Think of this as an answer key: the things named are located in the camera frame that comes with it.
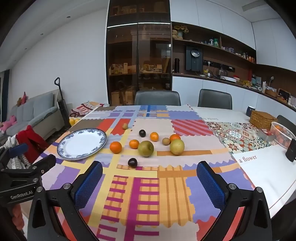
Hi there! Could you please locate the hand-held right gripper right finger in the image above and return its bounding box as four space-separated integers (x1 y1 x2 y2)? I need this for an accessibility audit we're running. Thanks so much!
196 161 273 241

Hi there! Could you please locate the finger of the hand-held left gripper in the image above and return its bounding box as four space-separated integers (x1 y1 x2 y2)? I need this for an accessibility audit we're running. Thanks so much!
0 143 28 171
1 154 56 180

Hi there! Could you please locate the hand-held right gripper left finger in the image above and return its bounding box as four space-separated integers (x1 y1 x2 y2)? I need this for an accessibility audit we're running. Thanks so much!
27 160 104 241

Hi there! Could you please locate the blue rimmed white plate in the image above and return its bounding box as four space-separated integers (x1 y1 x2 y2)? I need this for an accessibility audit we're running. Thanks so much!
57 128 107 161

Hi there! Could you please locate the large yellow pear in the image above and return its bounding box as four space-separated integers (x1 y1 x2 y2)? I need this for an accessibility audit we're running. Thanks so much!
169 139 185 155

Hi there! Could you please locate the large green pear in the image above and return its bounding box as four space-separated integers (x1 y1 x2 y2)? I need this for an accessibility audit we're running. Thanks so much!
138 140 154 157

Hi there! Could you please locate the person's left hand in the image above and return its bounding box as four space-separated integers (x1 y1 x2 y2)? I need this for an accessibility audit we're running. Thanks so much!
9 204 25 231

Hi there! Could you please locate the striped white cloth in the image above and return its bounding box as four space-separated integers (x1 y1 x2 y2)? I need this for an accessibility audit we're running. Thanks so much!
3 136 31 168

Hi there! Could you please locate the red cloth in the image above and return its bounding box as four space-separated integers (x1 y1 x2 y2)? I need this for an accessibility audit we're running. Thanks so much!
16 125 50 160

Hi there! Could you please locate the pink plush toy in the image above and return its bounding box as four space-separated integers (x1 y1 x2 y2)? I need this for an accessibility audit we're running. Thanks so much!
0 115 18 133

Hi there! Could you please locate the colourful patchwork tablecloth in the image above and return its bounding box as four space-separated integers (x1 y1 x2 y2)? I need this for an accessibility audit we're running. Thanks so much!
30 104 256 241

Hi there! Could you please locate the grey sofa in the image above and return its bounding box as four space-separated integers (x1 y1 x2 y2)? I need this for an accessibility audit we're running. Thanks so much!
0 89 65 139

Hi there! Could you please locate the red plush toy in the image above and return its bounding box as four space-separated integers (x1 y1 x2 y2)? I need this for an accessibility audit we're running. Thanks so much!
16 91 28 107

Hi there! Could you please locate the tile patterned table mat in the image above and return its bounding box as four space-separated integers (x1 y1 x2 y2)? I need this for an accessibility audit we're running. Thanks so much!
205 121 281 155

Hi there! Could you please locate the black upright vacuum cleaner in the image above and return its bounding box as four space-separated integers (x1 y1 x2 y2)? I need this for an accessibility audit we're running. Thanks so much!
54 77 71 128

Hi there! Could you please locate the red striped blanket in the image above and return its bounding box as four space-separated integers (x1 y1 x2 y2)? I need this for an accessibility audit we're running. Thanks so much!
69 101 105 118

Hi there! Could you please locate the grey tin box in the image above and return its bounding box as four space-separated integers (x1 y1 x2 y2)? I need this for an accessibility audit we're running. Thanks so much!
257 128 276 142

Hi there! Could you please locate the woven wicker box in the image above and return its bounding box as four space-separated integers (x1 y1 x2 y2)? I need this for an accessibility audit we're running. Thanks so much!
249 110 278 131

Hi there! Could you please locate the white plastic basket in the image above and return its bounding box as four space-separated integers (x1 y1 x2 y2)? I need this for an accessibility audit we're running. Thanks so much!
270 122 296 149

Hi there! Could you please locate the black device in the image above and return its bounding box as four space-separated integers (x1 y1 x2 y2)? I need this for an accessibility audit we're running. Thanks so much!
285 138 296 162

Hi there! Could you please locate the white counter cabinet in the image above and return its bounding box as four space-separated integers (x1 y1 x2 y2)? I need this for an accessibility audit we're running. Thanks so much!
172 73 296 117

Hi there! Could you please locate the black water dispenser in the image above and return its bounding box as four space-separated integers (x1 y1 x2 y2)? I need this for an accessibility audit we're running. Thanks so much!
186 46 204 71

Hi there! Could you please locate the dark glass display cabinet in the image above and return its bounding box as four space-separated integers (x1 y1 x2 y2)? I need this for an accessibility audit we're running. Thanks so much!
106 0 173 107

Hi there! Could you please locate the sunflower bouquet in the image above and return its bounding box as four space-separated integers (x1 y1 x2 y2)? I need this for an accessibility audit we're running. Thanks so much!
173 24 189 33

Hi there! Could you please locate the black picture frame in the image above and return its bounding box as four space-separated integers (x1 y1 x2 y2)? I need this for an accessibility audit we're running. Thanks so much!
277 89 291 102

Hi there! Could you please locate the wooden wall shelf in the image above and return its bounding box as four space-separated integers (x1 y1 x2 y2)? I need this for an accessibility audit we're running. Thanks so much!
171 21 257 76

